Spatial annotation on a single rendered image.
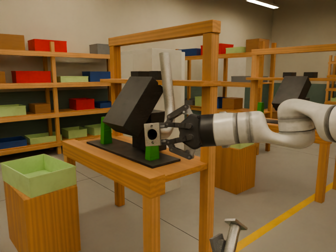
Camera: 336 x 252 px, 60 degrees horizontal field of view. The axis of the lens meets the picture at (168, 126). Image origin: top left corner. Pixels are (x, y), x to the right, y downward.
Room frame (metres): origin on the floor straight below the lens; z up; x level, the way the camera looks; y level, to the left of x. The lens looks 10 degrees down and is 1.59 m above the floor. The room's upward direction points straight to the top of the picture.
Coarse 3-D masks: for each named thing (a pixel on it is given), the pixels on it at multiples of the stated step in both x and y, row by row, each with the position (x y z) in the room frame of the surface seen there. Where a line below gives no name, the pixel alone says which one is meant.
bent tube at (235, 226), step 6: (228, 222) 0.76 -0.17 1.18; (234, 222) 0.74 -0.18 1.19; (240, 222) 0.75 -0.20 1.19; (234, 228) 0.74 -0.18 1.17; (240, 228) 0.75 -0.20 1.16; (246, 228) 0.75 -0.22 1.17; (228, 234) 0.73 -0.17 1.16; (234, 234) 0.73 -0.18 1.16; (228, 240) 0.72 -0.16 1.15; (234, 240) 0.71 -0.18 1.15; (228, 246) 0.70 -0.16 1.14; (234, 246) 0.71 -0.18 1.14
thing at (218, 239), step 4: (216, 236) 0.74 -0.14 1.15; (220, 236) 0.75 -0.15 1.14; (212, 240) 0.73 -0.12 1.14; (216, 240) 0.74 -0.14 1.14; (220, 240) 0.74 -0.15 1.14; (224, 240) 0.73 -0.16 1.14; (212, 244) 0.73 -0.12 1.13; (216, 244) 0.73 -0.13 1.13; (220, 244) 0.73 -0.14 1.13; (224, 244) 0.73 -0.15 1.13; (212, 248) 0.73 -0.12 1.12; (216, 248) 0.73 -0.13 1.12; (220, 248) 0.72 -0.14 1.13
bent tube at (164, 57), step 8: (160, 56) 0.84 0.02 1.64; (168, 56) 0.84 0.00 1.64; (160, 64) 0.84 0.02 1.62; (168, 64) 0.84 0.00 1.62; (168, 72) 0.83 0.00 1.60; (168, 80) 0.83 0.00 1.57; (168, 88) 0.83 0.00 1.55; (168, 96) 0.82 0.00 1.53; (168, 104) 0.82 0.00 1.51; (168, 112) 0.81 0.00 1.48; (144, 128) 0.69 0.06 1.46; (152, 128) 0.69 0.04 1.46; (160, 128) 0.73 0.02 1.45; (168, 128) 0.77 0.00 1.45; (144, 136) 0.69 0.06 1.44; (152, 136) 0.72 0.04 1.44; (160, 136) 0.68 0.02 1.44; (168, 136) 0.76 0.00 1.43; (152, 144) 0.68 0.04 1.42; (160, 144) 0.67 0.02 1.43
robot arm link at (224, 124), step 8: (224, 112) 0.71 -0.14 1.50; (216, 120) 0.63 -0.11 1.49; (224, 120) 0.63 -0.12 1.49; (232, 120) 0.62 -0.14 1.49; (216, 128) 0.63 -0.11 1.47; (224, 128) 0.62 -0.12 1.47; (232, 128) 0.62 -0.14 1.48; (216, 136) 0.63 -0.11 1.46; (224, 136) 0.62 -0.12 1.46; (232, 136) 0.62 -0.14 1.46; (216, 144) 0.64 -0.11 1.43; (224, 144) 0.64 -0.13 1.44
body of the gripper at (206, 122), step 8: (184, 120) 0.68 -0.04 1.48; (192, 120) 0.67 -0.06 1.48; (200, 120) 0.65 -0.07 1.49; (208, 120) 0.64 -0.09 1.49; (184, 128) 0.68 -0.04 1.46; (192, 128) 0.67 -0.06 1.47; (200, 128) 0.64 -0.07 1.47; (208, 128) 0.63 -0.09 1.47; (200, 136) 0.64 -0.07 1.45; (208, 136) 0.63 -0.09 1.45; (192, 144) 0.66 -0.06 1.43; (200, 144) 0.66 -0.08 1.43; (208, 144) 0.64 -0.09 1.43
